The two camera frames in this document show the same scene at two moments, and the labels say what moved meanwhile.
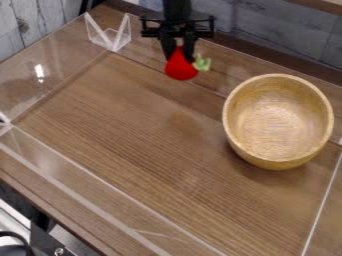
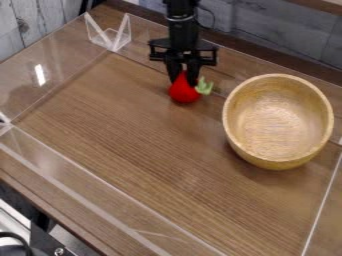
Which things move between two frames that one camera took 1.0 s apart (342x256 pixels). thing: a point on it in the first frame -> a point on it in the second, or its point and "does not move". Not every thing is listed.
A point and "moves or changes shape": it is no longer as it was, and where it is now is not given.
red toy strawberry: [178, 68] moves or changes shape
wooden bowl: [278, 117] does not move
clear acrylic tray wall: [109, 138] does not move
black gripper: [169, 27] -> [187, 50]
